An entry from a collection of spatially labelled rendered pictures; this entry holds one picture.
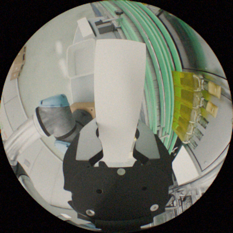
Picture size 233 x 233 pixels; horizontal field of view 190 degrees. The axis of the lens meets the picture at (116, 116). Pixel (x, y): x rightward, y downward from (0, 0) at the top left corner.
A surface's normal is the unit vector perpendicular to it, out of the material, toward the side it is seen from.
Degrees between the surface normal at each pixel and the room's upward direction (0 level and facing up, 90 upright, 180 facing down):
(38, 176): 90
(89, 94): 0
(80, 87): 0
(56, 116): 50
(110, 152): 0
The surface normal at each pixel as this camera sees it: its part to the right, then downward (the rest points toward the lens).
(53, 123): 0.79, 0.32
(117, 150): 0.03, 0.48
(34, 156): 0.95, -0.28
